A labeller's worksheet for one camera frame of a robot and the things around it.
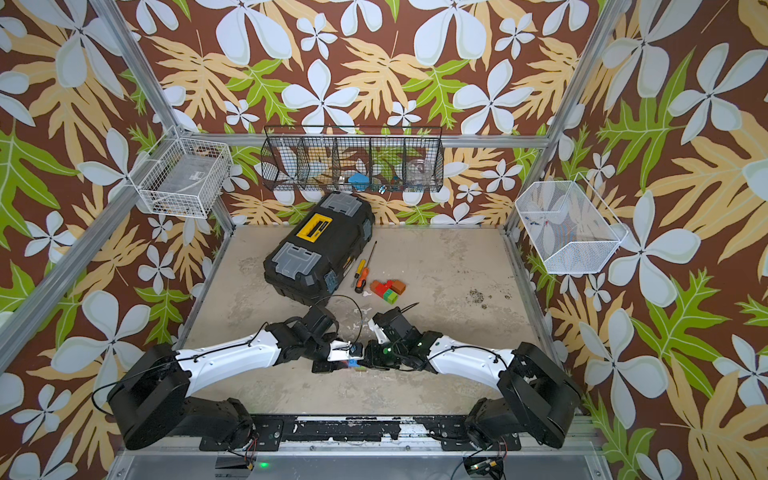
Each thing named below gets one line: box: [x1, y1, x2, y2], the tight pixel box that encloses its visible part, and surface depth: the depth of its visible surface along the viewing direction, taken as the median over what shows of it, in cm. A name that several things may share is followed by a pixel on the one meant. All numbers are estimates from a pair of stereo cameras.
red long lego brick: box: [375, 280, 394, 298], surface depth 101 cm
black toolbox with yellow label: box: [263, 191, 375, 307], surface depth 95 cm
